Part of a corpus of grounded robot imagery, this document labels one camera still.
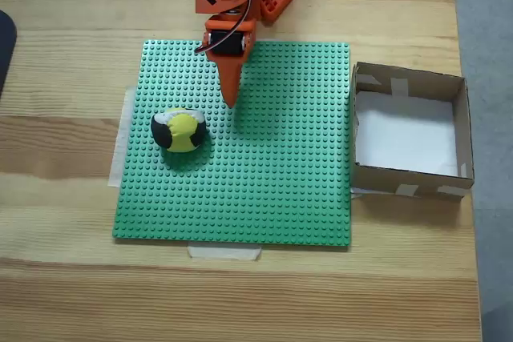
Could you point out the yellow black white ball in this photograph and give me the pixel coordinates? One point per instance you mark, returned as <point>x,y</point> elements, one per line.
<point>180,129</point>

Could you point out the brown cardboard box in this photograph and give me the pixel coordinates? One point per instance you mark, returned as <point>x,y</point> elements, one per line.
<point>401,186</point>

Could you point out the green studded baseplate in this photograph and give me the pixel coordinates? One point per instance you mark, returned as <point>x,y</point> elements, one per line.
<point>260,158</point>

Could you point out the masking tape strip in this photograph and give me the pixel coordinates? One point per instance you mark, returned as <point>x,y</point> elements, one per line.
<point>224,253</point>
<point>356,194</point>
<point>118,150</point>

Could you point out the white paper sheet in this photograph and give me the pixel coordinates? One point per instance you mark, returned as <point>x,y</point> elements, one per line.
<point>405,133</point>

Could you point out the black curved object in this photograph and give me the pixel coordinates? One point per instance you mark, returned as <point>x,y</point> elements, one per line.
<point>6,45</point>

